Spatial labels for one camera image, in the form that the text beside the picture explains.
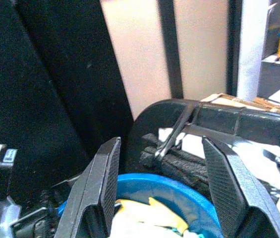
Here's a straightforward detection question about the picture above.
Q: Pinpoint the yellow white teal cloth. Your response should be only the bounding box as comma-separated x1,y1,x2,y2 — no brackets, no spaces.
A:
110,196,190,238

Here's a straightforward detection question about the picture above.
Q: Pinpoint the white post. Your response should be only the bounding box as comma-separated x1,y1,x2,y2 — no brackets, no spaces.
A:
237,0,266,100

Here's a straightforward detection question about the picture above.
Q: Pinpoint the black metal wire handle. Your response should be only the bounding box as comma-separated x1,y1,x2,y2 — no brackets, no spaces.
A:
154,101,200,162

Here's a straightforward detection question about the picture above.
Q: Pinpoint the blue plastic basin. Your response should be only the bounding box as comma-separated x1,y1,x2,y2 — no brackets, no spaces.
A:
56,173,224,238

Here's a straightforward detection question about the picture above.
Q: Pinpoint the brown cardboard box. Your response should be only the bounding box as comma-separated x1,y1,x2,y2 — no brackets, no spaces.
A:
200,92,280,115

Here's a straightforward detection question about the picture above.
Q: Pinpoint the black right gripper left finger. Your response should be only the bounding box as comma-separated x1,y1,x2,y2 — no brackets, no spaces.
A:
54,136,122,238

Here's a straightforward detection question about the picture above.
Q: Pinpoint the black ribbed foam pad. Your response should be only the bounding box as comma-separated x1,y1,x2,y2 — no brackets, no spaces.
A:
139,146,211,196

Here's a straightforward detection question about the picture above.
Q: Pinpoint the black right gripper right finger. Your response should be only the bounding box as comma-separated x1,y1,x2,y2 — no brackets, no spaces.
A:
202,135,280,238

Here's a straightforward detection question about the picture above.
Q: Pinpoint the black metal bar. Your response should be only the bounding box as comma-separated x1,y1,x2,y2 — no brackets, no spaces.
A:
158,0,184,100
225,0,242,97

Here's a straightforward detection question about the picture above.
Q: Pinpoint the black door panel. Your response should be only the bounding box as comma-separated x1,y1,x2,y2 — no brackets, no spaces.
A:
0,0,134,206

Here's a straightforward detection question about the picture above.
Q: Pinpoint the black plastic tub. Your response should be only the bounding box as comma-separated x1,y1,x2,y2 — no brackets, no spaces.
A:
126,98,280,199

